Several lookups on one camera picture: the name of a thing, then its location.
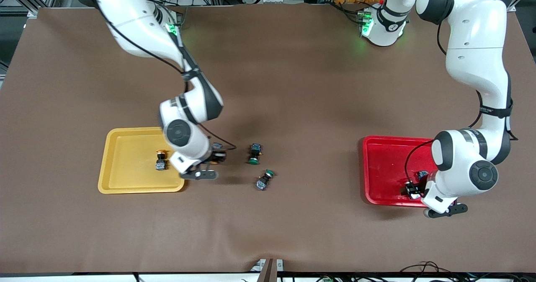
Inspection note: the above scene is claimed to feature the red plastic tray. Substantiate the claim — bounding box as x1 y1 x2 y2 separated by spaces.
362 135 457 208

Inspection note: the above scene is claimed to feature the yellow plastic tray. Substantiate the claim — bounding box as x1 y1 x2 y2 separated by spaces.
98 126 187 195

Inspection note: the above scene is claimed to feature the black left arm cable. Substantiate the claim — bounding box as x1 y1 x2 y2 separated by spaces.
404 20 513 184

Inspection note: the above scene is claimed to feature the brown table cover mat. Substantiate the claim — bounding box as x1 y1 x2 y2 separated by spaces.
0 3 536 274

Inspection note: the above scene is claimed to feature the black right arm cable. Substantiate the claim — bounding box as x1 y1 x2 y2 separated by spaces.
86 0 238 153

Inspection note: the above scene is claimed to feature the black cable bundle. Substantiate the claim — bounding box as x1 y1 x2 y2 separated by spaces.
400 261 522 282

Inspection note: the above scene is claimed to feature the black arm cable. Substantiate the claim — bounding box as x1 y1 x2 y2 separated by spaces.
86 0 238 153
404 20 513 184

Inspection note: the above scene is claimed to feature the green push button switch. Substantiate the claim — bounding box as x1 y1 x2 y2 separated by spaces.
256 169 276 191
248 143 263 166

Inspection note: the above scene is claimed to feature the metal table bracket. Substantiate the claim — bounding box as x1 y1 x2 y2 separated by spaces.
250 259 285 282

